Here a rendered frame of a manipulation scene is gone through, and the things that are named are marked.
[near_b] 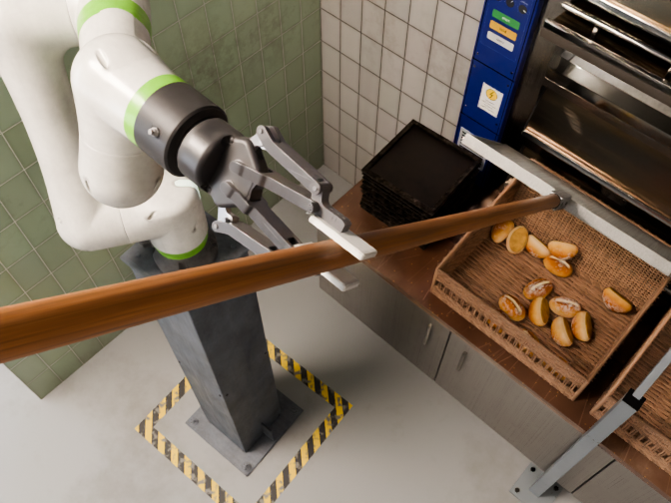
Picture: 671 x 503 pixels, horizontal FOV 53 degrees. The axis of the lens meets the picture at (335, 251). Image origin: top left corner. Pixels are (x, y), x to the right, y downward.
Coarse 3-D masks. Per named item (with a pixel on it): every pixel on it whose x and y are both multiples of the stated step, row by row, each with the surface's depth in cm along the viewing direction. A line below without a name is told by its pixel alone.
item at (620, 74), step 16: (560, 16) 171; (576, 16) 172; (608, 16) 173; (544, 32) 167; (576, 32) 167; (624, 32) 169; (640, 32) 170; (576, 48) 164; (608, 48) 164; (624, 48) 165; (656, 48) 166; (592, 64) 163; (608, 64) 161; (640, 64) 161; (656, 64) 162; (624, 80) 160; (640, 80) 157; (656, 96) 157
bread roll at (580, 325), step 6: (582, 312) 211; (576, 318) 210; (582, 318) 209; (588, 318) 211; (576, 324) 209; (582, 324) 208; (588, 324) 209; (576, 330) 209; (582, 330) 207; (588, 330) 208; (576, 336) 209; (582, 336) 208; (588, 336) 207
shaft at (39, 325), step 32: (416, 224) 83; (448, 224) 90; (480, 224) 101; (256, 256) 56; (288, 256) 58; (320, 256) 62; (352, 256) 68; (96, 288) 42; (128, 288) 43; (160, 288) 45; (192, 288) 48; (224, 288) 51; (256, 288) 55; (0, 320) 36; (32, 320) 37; (64, 320) 39; (96, 320) 41; (128, 320) 43; (0, 352) 35; (32, 352) 38
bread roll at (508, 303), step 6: (504, 294) 216; (504, 300) 214; (510, 300) 213; (516, 300) 213; (504, 306) 214; (510, 306) 213; (516, 306) 212; (522, 306) 213; (510, 312) 213; (516, 312) 212; (522, 312) 212; (510, 318) 214; (516, 318) 213; (522, 318) 213
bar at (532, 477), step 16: (656, 368) 162; (640, 384) 164; (624, 400) 164; (640, 400) 164; (608, 416) 174; (624, 416) 168; (592, 432) 185; (608, 432) 179; (576, 448) 197; (592, 448) 191; (560, 464) 212; (528, 480) 246; (544, 480) 229; (528, 496) 243; (544, 496) 243
